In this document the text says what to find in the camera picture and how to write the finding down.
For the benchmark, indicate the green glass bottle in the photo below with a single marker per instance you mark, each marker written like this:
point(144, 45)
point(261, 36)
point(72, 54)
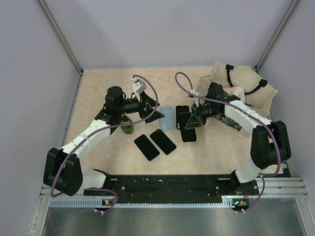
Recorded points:
point(127, 128)

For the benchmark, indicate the left aluminium frame post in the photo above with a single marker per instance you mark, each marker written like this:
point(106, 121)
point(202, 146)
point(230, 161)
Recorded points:
point(60, 35)

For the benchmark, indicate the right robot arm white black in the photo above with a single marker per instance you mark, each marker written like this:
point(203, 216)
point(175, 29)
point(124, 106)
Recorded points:
point(270, 142)

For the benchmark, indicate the beige canvas tote bag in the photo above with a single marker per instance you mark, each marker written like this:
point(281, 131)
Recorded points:
point(258, 92)

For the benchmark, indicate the white slotted cable duct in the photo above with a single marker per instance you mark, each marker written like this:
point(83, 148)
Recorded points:
point(106, 202)

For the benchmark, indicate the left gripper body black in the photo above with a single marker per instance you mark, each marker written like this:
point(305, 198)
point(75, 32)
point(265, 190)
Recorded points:
point(143, 114)

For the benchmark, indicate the pink white item in bag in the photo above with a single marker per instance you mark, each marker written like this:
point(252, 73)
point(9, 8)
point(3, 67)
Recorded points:
point(237, 91)

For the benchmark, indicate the bare black phone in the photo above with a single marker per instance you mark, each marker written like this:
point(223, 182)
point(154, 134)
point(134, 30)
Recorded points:
point(187, 135)
point(162, 141)
point(146, 147)

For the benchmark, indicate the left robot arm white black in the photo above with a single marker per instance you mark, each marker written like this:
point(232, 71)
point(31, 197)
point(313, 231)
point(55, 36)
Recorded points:
point(63, 171)

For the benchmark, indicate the right aluminium frame post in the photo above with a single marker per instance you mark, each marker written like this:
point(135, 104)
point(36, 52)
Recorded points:
point(294, 4)

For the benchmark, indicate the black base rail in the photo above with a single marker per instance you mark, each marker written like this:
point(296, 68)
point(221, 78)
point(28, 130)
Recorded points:
point(176, 189)

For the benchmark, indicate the aluminium frame post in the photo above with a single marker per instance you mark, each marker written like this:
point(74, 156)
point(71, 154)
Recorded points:
point(294, 4)
point(60, 35)

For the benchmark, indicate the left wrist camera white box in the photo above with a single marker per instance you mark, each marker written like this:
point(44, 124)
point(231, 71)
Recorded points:
point(138, 86)

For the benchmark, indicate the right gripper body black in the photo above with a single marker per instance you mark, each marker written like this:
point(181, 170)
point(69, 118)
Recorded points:
point(203, 113)

